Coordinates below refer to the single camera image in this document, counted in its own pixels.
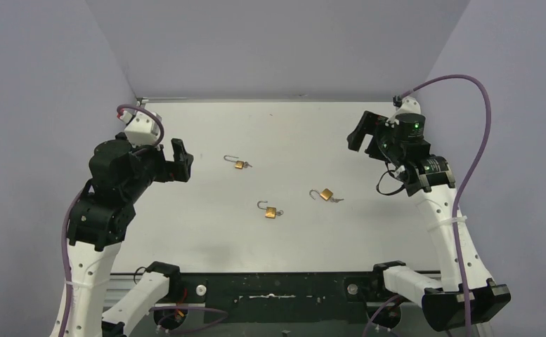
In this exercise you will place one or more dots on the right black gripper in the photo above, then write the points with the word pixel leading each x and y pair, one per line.
pixel 372 124

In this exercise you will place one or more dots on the brass padlock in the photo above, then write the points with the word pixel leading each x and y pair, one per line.
pixel 326 195
pixel 238 164
pixel 270 212

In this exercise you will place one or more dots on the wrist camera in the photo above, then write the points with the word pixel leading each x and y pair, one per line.
pixel 404 105
pixel 140 129

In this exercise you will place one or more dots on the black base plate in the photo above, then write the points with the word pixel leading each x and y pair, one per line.
pixel 282 297

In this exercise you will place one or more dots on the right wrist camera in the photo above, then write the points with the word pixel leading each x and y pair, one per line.
pixel 404 105

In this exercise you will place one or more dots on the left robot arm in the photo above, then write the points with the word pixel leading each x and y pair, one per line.
pixel 95 227

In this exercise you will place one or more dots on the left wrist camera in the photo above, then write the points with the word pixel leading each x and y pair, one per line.
pixel 140 129

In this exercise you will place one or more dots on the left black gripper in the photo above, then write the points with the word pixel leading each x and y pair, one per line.
pixel 168 164

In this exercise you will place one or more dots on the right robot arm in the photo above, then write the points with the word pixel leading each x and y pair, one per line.
pixel 429 182

